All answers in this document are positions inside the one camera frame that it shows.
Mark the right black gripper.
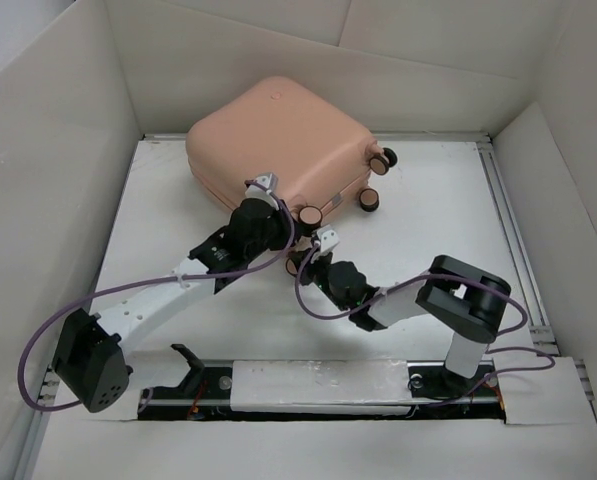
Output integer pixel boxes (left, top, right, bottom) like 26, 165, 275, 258
287, 247, 349, 312

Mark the pink hard-shell suitcase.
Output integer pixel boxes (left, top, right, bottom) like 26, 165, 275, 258
185, 75, 399, 276

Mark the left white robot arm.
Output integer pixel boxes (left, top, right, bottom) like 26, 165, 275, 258
52, 198, 296, 413

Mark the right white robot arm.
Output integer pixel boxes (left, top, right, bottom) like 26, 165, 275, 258
286, 249, 511, 394

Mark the white foam cover block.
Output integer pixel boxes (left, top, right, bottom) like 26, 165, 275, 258
229, 360, 412, 415

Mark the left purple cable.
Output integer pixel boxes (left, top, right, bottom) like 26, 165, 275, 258
18, 178, 299, 412

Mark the purple cable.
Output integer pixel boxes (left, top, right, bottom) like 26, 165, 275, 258
18, 178, 299, 412
295, 242, 557, 406

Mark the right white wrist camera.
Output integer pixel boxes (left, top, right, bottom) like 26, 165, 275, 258
311, 225, 339, 263

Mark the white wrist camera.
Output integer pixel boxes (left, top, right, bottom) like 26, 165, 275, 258
311, 225, 339, 263
245, 172, 278, 198

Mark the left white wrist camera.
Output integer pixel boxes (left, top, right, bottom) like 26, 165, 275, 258
245, 172, 278, 198

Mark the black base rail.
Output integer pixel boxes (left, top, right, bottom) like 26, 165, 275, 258
137, 360, 506, 422

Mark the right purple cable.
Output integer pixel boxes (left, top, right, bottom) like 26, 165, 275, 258
295, 242, 557, 406

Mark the aluminium frame rail right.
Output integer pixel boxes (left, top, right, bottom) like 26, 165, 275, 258
476, 134, 560, 356

